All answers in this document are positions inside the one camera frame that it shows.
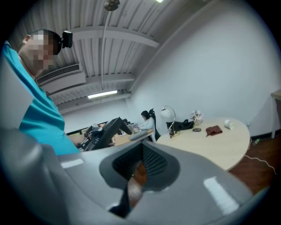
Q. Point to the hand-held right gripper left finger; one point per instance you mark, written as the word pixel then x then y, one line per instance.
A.
pixel 72 186

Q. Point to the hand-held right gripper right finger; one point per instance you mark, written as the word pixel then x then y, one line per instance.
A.
pixel 197 197

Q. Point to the grey desk telephone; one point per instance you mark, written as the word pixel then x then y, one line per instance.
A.
pixel 107 134

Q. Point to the brown cloth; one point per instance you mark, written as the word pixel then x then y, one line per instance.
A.
pixel 214 130

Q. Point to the person in teal shirt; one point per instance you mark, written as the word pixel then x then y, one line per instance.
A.
pixel 44 118

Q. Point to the black bag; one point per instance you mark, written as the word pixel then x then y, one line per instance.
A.
pixel 182 124

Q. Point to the white paper cup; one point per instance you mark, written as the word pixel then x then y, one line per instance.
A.
pixel 228 124

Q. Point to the green bottle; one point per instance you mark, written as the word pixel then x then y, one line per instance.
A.
pixel 255 142

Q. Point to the grey laptop sleeve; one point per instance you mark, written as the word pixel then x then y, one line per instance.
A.
pixel 138 136

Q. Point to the black high-back office chair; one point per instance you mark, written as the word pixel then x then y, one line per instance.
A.
pixel 155 125

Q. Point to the gold lamp with white globe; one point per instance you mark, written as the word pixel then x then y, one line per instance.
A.
pixel 165 113

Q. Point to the long ceiling tube light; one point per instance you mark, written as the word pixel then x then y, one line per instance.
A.
pixel 102 94

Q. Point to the white ceiling air conditioner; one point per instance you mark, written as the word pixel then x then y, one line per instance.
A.
pixel 63 77

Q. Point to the person's head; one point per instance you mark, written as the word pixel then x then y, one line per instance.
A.
pixel 41 52

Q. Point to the white ceiling pipe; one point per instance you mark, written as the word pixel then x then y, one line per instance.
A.
pixel 105 44

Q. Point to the wooden desk with white frame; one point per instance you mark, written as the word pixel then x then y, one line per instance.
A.
pixel 123 139

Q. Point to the black head camera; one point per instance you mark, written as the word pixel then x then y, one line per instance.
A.
pixel 67 39

